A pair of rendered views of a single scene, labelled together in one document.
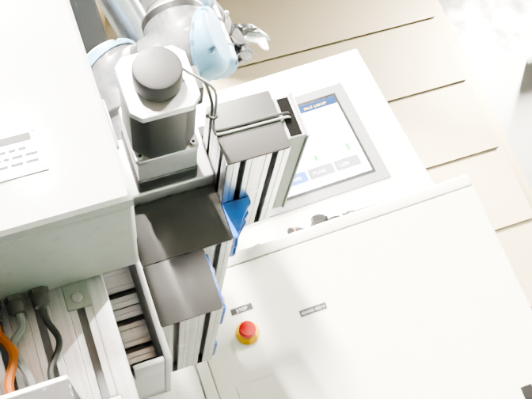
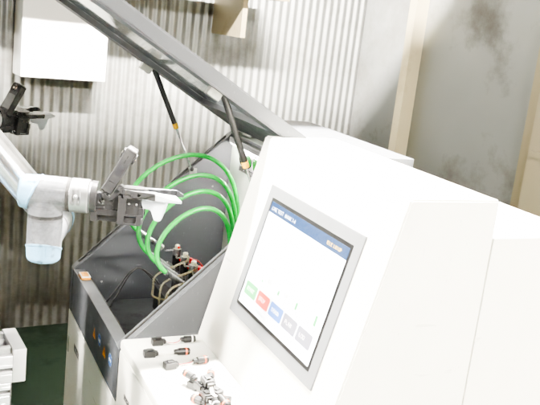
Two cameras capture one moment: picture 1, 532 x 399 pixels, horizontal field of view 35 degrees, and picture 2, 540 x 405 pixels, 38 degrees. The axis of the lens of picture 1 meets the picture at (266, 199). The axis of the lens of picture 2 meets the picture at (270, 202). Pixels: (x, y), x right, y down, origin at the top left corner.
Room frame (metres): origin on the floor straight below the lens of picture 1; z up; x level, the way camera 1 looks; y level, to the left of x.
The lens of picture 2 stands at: (1.50, -1.72, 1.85)
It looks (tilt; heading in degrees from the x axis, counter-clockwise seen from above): 13 degrees down; 72
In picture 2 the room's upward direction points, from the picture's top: 7 degrees clockwise
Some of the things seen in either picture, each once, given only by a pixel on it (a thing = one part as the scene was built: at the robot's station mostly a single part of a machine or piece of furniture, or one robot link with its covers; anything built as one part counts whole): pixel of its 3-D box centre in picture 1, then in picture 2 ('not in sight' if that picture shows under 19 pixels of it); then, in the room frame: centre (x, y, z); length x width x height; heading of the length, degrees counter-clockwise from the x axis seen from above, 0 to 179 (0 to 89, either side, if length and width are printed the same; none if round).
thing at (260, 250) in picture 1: (324, 241); (202, 401); (1.92, -0.09, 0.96); 0.70 x 0.22 x 0.03; 98
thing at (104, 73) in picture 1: (120, 85); not in sight; (1.31, 0.17, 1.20); 0.13 x 0.12 x 0.14; 78
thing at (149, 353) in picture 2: not in sight; (166, 352); (1.87, 0.13, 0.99); 0.12 x 0.02 x 0.02; 5
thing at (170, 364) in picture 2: not in sight; (186, 362); (1.91, 0.07, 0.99); 0.12 x 0.02 x 0.02; 15
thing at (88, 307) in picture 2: not in sight; (97, 325); (1.73, 0.59, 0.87); 0.62 x 0.04 x 0.16; 98
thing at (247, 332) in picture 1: (247, 331); not in sight; (1.75, 0.14, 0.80); 0.05 x 0.04 x 0.05; 98
